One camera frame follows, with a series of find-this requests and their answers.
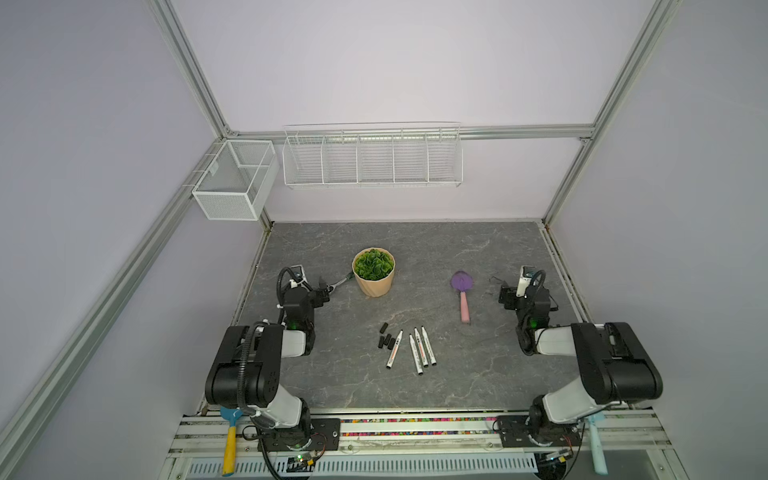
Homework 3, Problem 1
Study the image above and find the white marker pen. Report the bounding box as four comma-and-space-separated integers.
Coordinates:
414, 328, 429, 368
421, 326, 437, 366
386, 331, 403, 369
409, 334, 424, 376

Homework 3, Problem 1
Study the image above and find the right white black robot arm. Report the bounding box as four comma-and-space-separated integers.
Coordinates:
496, 282, 663, 446

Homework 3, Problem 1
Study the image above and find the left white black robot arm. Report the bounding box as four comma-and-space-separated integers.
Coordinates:
204, 282, 330, 450

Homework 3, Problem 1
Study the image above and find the silver wrench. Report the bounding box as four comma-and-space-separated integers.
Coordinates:
327, 271, 354, 294

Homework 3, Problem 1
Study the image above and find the potted green plant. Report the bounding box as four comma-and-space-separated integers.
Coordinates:
352, 248, 396, 298

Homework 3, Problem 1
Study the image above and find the white mesh box basket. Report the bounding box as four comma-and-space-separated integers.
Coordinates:
192, 140, 279, 221

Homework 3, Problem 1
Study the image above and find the teal garden trowel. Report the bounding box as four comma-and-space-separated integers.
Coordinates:
585, 412, 608, 476

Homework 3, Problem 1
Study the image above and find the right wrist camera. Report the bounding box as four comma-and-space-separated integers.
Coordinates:
516, 265, 538, 297

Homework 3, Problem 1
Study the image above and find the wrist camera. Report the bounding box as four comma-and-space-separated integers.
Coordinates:
516, 265, 538, 297
290, 264, 308, 288

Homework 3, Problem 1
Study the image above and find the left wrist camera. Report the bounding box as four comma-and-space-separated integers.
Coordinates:
290, 264, 308, 288

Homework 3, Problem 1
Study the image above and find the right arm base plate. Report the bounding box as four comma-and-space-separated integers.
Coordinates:
492, 415, 582, 448

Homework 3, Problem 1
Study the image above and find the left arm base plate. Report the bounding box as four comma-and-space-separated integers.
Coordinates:
260, 416, 341, 452

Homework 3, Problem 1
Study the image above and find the white wire shelf basket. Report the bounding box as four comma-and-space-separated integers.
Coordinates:
282, 122, 464, 188

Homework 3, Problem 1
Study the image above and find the white perforated cable tray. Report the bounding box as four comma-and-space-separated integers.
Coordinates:
169, 452, 539, 479

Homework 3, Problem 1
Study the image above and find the yellow handled blue tool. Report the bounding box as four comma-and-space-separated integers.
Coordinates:
220, 407, 243, 477

